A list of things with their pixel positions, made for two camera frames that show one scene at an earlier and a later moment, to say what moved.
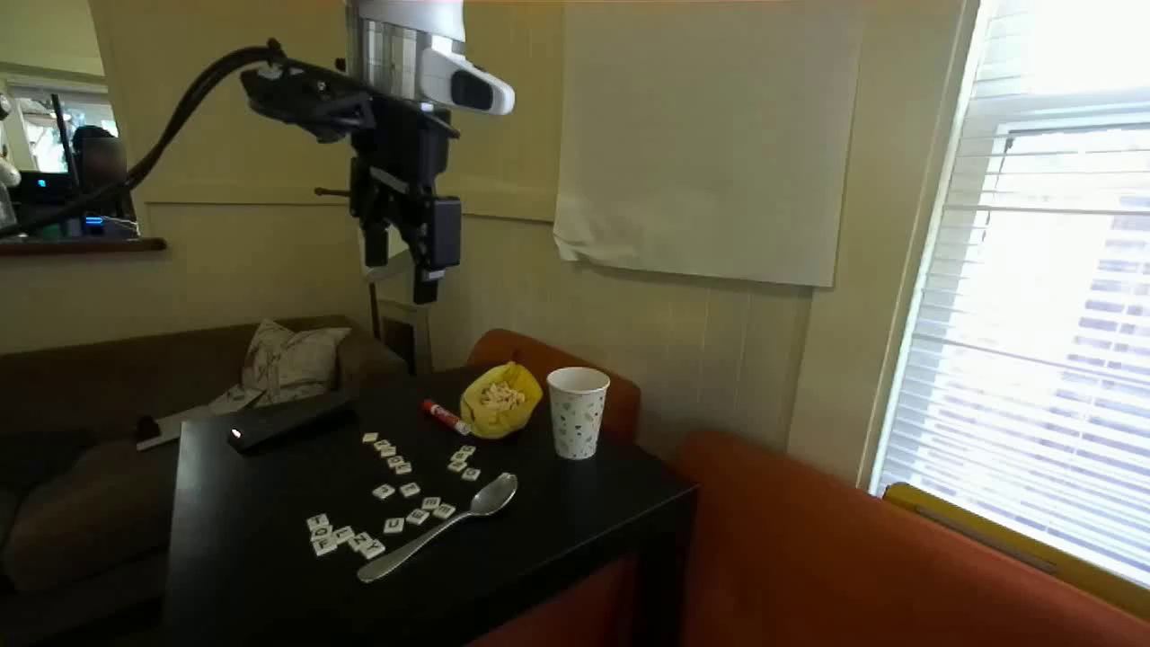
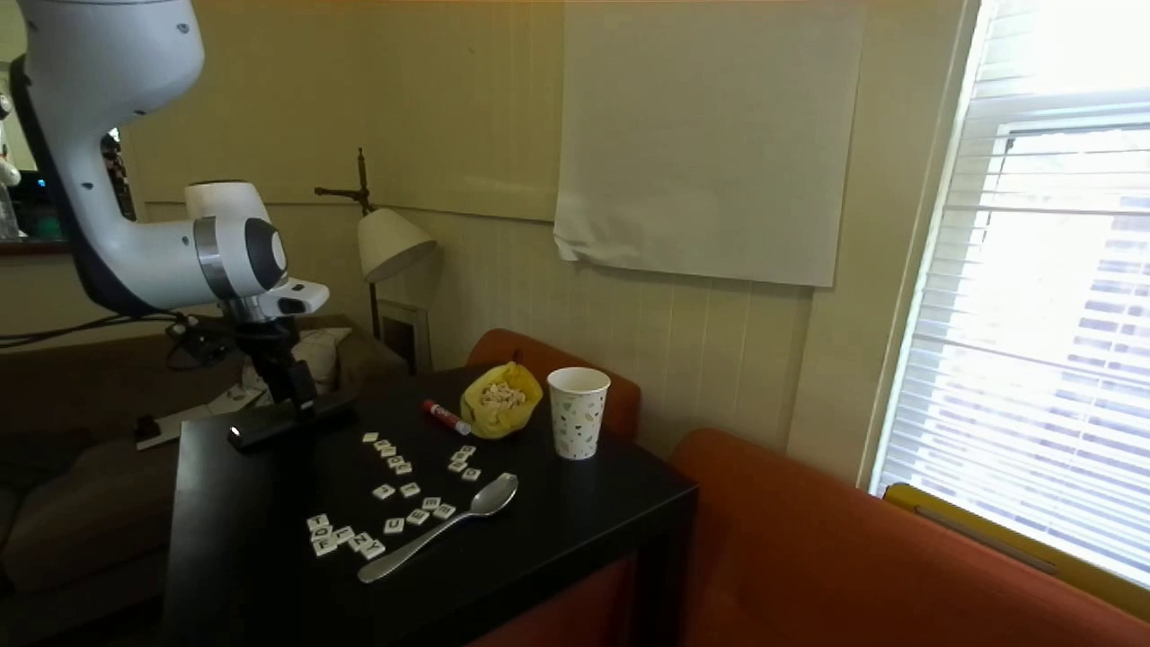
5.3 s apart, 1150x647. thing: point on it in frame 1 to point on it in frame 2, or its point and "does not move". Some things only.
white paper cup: (577, 403) does not move
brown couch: (82, 504) does not move
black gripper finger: (375, 241) to (266, 414)
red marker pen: (445, 417) does not move
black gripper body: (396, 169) to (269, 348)
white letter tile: (316, 525) does not move
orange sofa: (790, 554) does not move
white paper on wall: (708, 134) does not move
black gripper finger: (426, 287) to (327, 406)
